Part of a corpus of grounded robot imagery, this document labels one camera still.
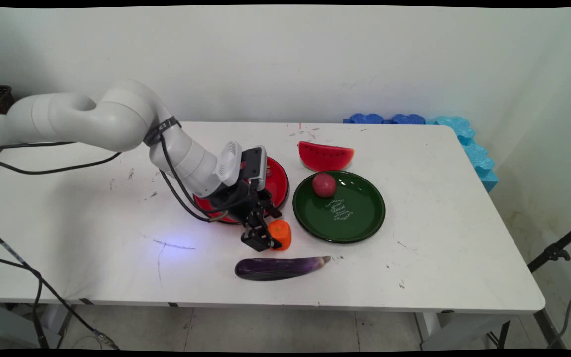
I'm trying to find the watermelon slice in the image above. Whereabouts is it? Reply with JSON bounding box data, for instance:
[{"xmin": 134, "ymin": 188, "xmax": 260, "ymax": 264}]
[{"xmin": 298, "ymin": 141, "xmax": 355, "ymax": 173}]

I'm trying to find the purple eggplant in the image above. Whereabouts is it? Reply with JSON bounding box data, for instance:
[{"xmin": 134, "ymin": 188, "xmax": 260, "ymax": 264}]
[{"xmin": 234, "ymin": 255, "xmax": 332, "ymax": 282}]

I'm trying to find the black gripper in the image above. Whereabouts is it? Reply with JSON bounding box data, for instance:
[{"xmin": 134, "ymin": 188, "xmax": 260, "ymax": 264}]
[{"xmin": 209, "ymin": 178, "xmax": 283, "ymax": 252}]

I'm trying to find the black cable along wrist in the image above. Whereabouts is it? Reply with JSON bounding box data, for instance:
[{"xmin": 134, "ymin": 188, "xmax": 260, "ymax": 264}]
[{"xmin": 159, "ymin": 136, "xmax": 229, "ymax": 223}]

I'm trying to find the black strap on arm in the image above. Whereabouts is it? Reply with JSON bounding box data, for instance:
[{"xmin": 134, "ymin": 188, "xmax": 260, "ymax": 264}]
[{"xmin": 143, "ymin": 116, "xmax": 182, "ymax": 147}]

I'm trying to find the light blue foam mat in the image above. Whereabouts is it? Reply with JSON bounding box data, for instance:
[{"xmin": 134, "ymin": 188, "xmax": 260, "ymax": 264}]
[{"xmin": 427, "ymin": 116, "xmax": 499, "ymax": 193}]

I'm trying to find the red apple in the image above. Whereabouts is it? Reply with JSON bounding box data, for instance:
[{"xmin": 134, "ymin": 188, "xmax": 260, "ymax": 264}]
[{"xmin": 312, "ymin": 172, "xmax": 337, "ymax": 199}]

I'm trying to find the black cable across table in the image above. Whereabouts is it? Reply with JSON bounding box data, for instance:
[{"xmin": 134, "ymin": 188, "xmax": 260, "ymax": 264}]
[{"xmin": 0, "ymin": 141, "xmax": 122, "ymax": 176}]

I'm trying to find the grey table leg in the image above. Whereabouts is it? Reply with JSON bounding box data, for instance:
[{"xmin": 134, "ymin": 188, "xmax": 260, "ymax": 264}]
[{"xmin": 414, "ymin": 311, "xmax": 510, "ymax": 351}]

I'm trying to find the red plate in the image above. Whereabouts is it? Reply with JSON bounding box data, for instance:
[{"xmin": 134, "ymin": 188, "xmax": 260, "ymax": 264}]
[{"xmin": 194, "ymin": 156, "xmax": 289, "ymax": 225}]

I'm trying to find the black tripod stand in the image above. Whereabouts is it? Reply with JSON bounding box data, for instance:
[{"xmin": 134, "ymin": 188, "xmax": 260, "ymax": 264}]
[{"xmin": 486, "ymin": 218, "xmax": 571, "ymax": 349}]

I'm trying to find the orange fruit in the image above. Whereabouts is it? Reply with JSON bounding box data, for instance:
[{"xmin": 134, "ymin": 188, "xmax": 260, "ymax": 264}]
[{"xmin": 267, "ymin": 220, "xmax": 292, "ymax": 251}]

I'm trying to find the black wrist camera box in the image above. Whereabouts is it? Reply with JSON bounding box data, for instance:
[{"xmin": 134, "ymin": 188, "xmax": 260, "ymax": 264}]
[{"xmin": 239, "ymin": 145, "xmax": 269, "ymax": 192}]

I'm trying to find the black cable to floor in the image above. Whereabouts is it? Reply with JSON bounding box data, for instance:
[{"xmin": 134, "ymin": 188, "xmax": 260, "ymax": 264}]
[{"xmin": 0, "ymin": 230, "xmax": 120, "ymax": 351}]

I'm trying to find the dark green plate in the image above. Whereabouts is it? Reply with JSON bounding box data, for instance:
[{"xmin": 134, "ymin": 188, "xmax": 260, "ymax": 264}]
[{"xmin": 293, "ymin": 170, "xmax": 386, "ymax": 244}]

